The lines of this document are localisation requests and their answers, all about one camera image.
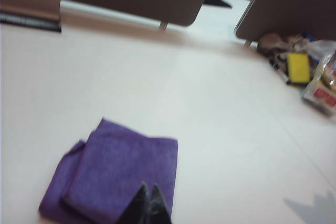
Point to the purple microfiber cloth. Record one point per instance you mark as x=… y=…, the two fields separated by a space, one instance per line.
x=113 y=171

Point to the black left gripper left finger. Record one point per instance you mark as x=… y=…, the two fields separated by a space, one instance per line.
x=139 y=211

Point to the black marker pen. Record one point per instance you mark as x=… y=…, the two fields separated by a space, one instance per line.
x=282 y=73

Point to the crumpled brown cloth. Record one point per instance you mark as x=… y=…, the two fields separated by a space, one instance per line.
x=273 y=41

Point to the narrow brown desk divider panel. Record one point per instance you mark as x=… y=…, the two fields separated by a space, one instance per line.
x=288 y=6

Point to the clear plastic snack bag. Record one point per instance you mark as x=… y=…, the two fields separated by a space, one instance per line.
x=324 y=87

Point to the yellow sponge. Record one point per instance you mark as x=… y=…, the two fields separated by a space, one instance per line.
x=298 y=68

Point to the white divider support foot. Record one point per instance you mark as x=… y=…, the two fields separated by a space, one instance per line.
x=163 y=24

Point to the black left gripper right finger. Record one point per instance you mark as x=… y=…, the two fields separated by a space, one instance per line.
x=158 y=211

